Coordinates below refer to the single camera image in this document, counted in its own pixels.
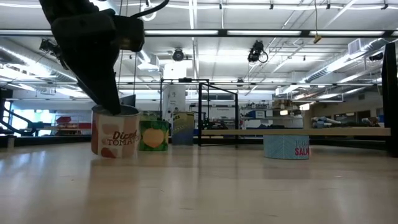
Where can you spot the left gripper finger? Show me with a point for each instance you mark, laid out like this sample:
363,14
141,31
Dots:
99,84
87,90

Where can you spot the diced tomatoes can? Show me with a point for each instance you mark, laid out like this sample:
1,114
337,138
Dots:
115,140

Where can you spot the green can yellow fruit label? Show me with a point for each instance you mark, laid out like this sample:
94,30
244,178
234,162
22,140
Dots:
154,138

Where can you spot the short blue salmon can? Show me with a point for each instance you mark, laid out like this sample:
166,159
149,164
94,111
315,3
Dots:
286,147

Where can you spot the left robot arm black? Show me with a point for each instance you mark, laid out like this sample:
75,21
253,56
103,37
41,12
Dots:
66,7

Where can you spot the black monitor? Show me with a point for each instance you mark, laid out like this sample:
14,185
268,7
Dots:
128,101

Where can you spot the red storage rack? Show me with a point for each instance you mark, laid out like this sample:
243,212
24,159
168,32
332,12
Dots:
63,119

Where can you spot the black ceiling-mounted device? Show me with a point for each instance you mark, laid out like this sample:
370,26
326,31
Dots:
48,46

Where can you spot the white pillar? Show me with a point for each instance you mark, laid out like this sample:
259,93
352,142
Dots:
174,96

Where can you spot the round black ceiling device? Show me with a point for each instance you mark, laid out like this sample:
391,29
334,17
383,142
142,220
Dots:
178,55

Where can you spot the long linear ceiling light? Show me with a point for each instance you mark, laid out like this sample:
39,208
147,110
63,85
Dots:
180,32

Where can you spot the tall blue yellow can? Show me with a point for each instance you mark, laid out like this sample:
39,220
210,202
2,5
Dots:
183,130

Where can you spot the yellow hanging plug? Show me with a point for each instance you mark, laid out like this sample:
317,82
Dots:
317,39

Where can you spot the white rolled material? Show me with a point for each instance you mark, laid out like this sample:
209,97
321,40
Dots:
323,121

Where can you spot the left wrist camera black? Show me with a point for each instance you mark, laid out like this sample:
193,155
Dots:
132,32

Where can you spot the silver ventilation duct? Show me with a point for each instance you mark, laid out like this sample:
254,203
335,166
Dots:
18,53
342,60

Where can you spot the black ceiling-mounted camera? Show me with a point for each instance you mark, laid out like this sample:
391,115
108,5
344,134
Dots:
256,51

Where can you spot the wooden shelf black metal frame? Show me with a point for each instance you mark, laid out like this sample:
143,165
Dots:
295,132

